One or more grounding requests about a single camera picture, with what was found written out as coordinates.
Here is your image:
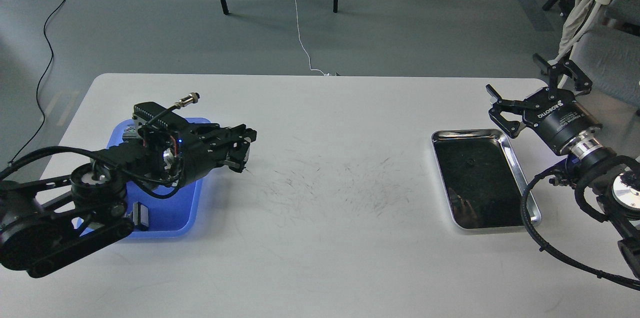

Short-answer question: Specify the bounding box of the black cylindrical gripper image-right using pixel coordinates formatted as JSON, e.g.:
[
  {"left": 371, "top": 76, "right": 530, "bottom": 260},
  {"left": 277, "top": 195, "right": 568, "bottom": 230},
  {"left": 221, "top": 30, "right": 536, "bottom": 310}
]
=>
[{"left": 485, "top": 53, "right": 603, "bottom": 155}]

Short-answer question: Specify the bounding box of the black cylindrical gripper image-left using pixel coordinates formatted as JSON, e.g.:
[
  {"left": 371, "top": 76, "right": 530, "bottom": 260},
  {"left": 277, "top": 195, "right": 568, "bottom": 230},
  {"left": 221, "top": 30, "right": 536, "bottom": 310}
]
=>
[{"left": 106, "top": 102, "right": 258, "bottom": 190}]

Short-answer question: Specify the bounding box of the blue plastic tray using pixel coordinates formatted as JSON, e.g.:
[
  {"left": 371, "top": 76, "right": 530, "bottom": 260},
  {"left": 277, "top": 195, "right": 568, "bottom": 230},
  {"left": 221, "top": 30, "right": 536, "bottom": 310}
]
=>
[{"left": 106, "top": 119, "right": 202, "bottom": 240}]

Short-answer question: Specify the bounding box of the silver metal tray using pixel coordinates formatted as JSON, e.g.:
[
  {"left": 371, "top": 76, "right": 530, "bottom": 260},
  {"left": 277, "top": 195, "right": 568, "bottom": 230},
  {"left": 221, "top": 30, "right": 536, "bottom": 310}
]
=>
[{"left": 430, "top": 129, "right": 528, "bottom": 233}]

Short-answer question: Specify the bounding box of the grey office chair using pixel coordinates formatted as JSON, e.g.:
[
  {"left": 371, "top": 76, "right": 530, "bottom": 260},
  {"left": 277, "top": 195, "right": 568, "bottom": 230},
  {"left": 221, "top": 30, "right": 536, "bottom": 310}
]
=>
[{"left": 541, "top": 0, "right": 640, "bottom": 108}]

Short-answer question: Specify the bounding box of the black square switch block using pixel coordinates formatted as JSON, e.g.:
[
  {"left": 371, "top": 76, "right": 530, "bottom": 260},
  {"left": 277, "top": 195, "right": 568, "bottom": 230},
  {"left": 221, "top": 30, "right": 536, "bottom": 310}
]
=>
[{"left": 128, "top": 202, "right": 150, "bottom": 231}]

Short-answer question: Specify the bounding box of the black cable on floor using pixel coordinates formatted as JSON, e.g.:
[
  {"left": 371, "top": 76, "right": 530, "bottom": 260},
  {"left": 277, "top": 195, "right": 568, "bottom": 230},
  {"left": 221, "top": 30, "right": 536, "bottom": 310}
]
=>
[{"left": 7, "top": 0, "right": 121, "bottom": 166}]

